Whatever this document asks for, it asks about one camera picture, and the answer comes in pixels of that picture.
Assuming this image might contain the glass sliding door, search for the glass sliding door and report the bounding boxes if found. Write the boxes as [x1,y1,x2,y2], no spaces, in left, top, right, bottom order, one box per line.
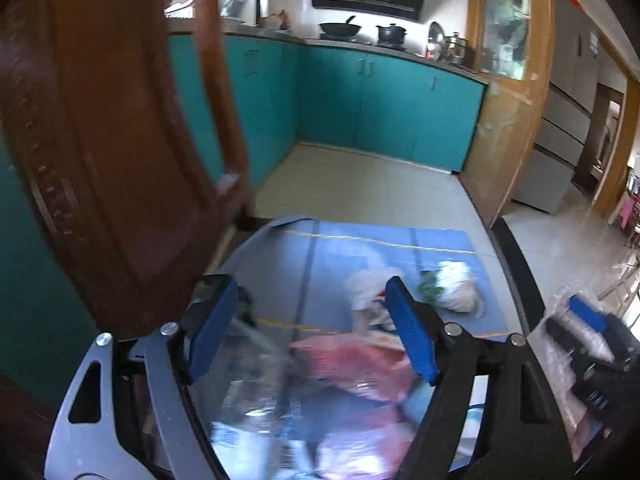
[459,0,555,229]

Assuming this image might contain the green vegetable leaves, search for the green vegetable leaves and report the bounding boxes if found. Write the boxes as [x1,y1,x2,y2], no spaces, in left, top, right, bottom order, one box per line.
[418,270,444,304]

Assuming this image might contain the pink plastic bag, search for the pink plastic bag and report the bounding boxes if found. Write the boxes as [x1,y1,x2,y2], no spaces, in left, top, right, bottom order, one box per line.
[304,396,416,479]

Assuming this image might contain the red snack wrapper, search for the red snack wrapper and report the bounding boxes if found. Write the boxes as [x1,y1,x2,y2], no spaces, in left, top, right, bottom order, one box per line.
[290,334,416,403]

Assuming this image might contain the teal lower kitchen cabinets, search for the teal lower kitchen cabinets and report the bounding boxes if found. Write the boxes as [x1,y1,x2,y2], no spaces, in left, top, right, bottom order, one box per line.
[1,35,485,404]

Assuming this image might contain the clear trash bag liner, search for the clear trash bag liner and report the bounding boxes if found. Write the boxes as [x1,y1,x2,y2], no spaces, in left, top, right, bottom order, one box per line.
[528,286,639,460]

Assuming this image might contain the steel stock pot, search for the steel stock pot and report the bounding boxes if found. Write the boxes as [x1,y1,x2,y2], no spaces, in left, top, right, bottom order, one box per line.
[442,32,468,66]

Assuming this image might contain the steel pot lid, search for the steel pot lid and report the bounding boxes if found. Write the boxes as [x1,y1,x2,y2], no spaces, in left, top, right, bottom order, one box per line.
[425,21,445,61]

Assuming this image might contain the brown wooden chair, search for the brown wooden chair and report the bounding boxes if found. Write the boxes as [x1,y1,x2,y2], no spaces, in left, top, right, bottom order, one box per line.
[0,0,253,480]

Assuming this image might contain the white dish rack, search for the white dish rack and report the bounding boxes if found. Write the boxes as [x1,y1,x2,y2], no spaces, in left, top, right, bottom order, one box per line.
[218,0,262,26]

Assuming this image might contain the white crumpled plastic bag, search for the white crumpled plastic bag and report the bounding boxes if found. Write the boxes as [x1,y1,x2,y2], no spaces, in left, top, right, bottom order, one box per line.
[436,261,484,318]

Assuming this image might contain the silver refrigerator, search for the silver refrigerator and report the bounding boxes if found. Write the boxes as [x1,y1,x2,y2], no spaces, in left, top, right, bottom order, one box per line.
[513,0,600,214]

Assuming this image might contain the black cooking pot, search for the black cooking pot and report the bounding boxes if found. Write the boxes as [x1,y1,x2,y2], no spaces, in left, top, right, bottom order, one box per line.
[376,23,407,47]

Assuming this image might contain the black wok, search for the black wok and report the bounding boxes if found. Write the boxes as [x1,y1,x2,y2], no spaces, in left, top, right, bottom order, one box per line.
[320,15,361,39]

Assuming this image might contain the blue table cloth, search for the blue table cloth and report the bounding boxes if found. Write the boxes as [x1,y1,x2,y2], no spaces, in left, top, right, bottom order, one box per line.
[188,214,511,480]

